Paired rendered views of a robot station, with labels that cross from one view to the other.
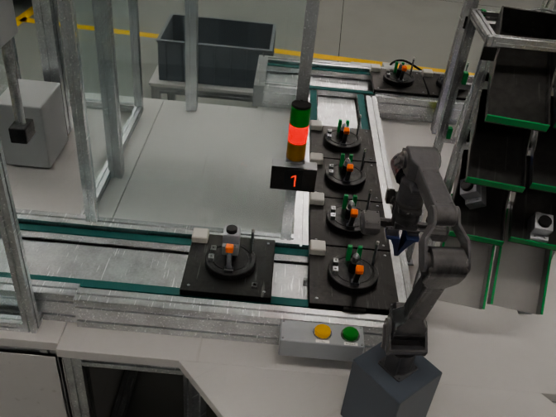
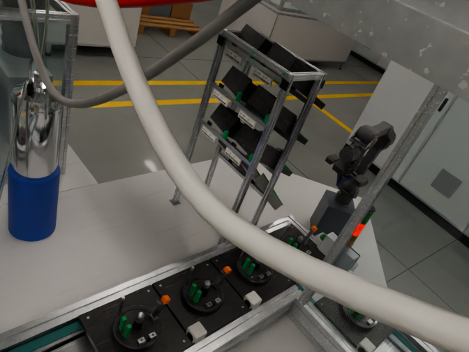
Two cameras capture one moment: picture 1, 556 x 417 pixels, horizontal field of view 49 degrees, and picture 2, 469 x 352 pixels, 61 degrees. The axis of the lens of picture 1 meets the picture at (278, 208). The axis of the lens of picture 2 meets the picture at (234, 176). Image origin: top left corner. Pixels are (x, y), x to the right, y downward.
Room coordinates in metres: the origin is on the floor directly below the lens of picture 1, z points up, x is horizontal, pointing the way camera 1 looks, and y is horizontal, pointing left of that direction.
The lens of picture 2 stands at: (2.49, 0.29, 2.04)
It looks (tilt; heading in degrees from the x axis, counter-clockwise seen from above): 33 degrees down; 218
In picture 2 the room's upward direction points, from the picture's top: 21 degrees clockwise
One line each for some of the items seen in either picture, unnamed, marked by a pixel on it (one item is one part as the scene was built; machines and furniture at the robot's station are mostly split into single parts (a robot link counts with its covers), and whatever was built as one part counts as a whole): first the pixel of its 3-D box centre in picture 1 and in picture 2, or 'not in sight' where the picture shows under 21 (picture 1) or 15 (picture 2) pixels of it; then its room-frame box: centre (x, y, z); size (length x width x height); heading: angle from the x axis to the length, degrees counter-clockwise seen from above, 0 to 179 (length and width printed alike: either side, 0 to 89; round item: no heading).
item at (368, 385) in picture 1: (389, 394); (331, 217); (0.89, -0.30, 0.96); 0.14 x 0.14 x 0.20; 42
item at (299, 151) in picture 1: (296, 148); not in sight; (1.39, -0.03, 1.28); 0.05 x 0.05 x 0.05
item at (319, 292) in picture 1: (354, 264); (297, 242); (1.27, -0.22, 1.01); 0.24 x 0.24 x 0.13; 1
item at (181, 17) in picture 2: not in sight; (162, 14); (-1.39, -5.25, 0.20); 1.20 x 0.80 x 0.41; 177
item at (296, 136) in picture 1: (298, 131); not in sight; (1.39, -0.03, 1.33); 0.05 x 0.05 x 0.05
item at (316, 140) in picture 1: (343, 131); (139, 321); (2.00, -0.21, 1.01); 0.24 x 0.24 x 0.13; 1
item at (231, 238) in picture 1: (232, 235); not in sight; (1.28, 0.12, 1.06); 0.08 x 0.04 x 0.07; 1
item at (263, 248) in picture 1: (230, 266); not in sight; (1.27, 0.12, 0.96); 0.24 x 0.24 x 0.02; 1
